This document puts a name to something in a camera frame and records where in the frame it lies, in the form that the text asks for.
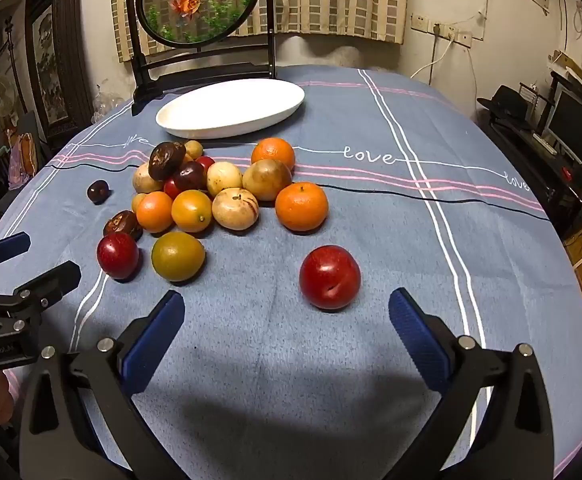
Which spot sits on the black computer desk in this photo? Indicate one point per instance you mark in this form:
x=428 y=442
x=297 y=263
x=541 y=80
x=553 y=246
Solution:
x=536 y=165

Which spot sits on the clear plastic bag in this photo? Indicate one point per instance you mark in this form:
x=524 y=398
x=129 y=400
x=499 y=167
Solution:
x=103 y=100

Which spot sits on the large dark wrinkled passion fruit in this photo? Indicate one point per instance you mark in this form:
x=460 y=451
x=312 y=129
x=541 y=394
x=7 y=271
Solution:
x=167 y=160

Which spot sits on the dark framed landscape painting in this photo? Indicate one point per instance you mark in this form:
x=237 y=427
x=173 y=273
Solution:
x=46 y=75

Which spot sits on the small yellow green plum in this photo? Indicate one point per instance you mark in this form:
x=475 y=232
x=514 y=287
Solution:
x=138 y=201
x=194 y=148

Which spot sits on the beige checked curtain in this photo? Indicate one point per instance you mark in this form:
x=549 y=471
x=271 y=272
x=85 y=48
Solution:
x=321 y=0

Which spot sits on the striped pale pepino melon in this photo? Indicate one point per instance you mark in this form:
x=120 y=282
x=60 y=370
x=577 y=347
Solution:
x=235 y=208

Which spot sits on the round goldfish table screen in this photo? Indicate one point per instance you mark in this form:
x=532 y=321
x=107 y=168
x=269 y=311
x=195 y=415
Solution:
x=196 y=5

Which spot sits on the white oval plate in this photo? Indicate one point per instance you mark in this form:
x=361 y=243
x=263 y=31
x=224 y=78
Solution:
x=231 y=105

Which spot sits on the white double wall socket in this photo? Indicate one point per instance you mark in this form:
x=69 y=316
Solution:
x=451 y=35

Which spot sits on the computer monitor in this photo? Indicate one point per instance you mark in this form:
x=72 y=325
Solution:
x=578 y=122

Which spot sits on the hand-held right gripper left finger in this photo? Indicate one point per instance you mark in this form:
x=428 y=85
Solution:
x=153 y=345

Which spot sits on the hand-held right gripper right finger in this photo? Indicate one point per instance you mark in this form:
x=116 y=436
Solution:
x=421 y=340

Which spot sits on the small dark wrinkled passion fruit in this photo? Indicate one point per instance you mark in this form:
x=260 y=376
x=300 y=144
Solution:
x=122 y=224

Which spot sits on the orange mandarin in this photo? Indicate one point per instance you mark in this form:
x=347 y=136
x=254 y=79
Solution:
x=273 y=152
x=302 y=206

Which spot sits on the blue striped tablecloth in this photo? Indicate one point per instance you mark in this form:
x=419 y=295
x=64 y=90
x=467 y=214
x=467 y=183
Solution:
x=371 y=210

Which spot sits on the small dark purple plum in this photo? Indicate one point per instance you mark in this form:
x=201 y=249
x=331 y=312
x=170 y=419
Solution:
x=98 y=191

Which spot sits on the yellow orange citrus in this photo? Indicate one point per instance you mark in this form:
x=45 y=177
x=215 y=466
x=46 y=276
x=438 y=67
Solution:
x=192 y=210

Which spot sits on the black hat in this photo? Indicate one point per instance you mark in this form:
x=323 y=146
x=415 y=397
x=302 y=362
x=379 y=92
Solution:
x=508 y=102

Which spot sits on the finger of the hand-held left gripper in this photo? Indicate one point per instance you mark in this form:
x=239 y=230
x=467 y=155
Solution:
x=51 y=280
x=8 y=249

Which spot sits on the small red tomato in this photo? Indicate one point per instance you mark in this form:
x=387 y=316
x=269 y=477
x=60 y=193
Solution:
x=206 y=161
x=171 y=188

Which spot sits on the orange pink bag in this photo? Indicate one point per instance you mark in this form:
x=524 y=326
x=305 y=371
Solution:
x=23 y=157

